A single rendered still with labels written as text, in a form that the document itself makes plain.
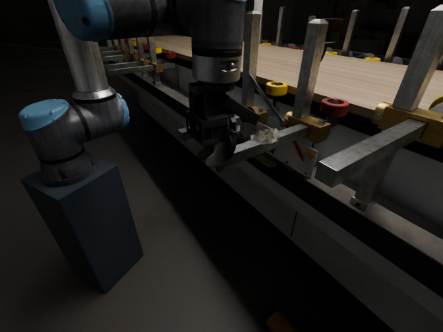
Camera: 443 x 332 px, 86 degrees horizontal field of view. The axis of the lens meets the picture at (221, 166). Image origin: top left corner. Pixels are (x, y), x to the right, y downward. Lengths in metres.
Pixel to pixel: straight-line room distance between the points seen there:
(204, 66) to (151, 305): 1.11
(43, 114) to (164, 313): 0.94
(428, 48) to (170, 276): 1.27
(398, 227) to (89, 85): 1.02
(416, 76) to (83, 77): 0.93
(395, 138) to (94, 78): 0.89
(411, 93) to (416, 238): 0.33
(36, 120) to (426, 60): 1.01
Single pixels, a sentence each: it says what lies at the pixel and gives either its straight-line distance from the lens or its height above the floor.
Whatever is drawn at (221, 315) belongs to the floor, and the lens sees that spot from 1.25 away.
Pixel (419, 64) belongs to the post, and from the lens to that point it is 0.60.
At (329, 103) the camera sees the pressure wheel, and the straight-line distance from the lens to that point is 0.79.
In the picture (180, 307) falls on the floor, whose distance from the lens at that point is 1.28.
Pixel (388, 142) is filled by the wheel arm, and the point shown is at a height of 0.96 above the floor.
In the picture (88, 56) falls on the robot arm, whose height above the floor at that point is 1.01.
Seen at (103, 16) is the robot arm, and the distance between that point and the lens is 0.44.
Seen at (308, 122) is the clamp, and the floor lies 0.87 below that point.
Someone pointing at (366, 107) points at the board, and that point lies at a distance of 0.83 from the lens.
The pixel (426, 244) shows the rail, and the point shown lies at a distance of 0.72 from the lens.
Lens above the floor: 1.14
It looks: 33 degrees down
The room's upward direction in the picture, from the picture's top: straight up
